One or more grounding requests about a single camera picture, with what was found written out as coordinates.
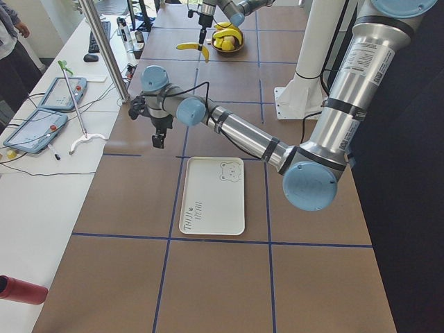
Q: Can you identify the blue teach pendant near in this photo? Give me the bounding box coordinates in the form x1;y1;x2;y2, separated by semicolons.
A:
3;108;68;154

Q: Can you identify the black computer mouse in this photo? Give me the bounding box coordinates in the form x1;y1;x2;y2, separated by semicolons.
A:
83;53;99;63

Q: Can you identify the white bear tray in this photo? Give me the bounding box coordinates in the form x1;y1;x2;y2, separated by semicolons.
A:
179;157;245;236

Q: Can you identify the person in grey jacket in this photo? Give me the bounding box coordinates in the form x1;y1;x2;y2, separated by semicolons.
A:
1;1;42;112

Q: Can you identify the blue teach pendant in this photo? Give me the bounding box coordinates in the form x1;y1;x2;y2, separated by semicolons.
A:
3;108;68;154
39;77;87;112

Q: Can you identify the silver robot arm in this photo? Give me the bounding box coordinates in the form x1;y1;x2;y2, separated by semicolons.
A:
196;0;274;52
130;1;434;211

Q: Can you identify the grabber reach tool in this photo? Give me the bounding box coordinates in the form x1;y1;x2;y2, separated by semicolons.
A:
58;60;107;155

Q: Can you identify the aluminium frame post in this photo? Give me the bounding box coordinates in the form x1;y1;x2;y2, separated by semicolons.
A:
78;0;130;104

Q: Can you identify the black keyboard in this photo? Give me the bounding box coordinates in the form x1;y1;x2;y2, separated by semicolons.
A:
87;20;112;54

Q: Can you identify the red bottle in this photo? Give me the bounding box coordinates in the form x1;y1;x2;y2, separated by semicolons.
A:
1;275;48;305

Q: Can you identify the black marker pen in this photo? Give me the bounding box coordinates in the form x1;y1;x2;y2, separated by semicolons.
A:
47;144;61;160

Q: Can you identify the yellow banana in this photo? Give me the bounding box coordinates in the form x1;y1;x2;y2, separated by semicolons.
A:
213;37;224;49
212;28;244;44
214;22;232;30
176;42;210;63

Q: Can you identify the blue teach pendant far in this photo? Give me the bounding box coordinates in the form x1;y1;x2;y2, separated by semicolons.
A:
39;77;87;112

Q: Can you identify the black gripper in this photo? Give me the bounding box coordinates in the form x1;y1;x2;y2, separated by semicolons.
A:
151;114;172;148
198;14;212;51

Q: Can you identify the yellow lemon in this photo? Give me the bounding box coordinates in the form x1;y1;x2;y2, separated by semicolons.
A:
221;39;235;52

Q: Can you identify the brown wicker basket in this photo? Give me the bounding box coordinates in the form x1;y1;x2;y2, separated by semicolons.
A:
211;36;244;53

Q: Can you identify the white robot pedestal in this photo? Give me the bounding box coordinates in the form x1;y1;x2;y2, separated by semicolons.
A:
274;1;348;120

